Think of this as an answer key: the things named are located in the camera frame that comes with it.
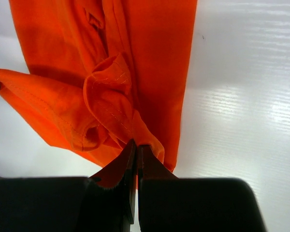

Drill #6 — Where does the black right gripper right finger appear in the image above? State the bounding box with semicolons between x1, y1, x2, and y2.
138;145;266;232

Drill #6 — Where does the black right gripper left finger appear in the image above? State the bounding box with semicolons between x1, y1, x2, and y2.
0;140;136;232

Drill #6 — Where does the orange t-shirt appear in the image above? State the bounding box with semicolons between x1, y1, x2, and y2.
0;0;197;171

